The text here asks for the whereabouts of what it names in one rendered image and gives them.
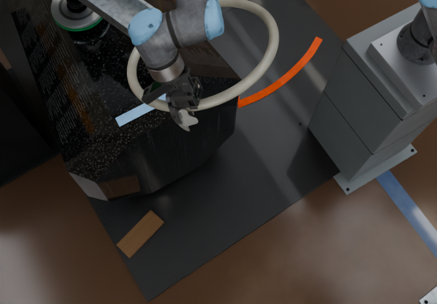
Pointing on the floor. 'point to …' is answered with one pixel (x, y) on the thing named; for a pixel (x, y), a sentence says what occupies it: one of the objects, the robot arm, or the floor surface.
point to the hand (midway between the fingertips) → (186, 120)
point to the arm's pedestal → (367, 112)
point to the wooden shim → (140, 234)
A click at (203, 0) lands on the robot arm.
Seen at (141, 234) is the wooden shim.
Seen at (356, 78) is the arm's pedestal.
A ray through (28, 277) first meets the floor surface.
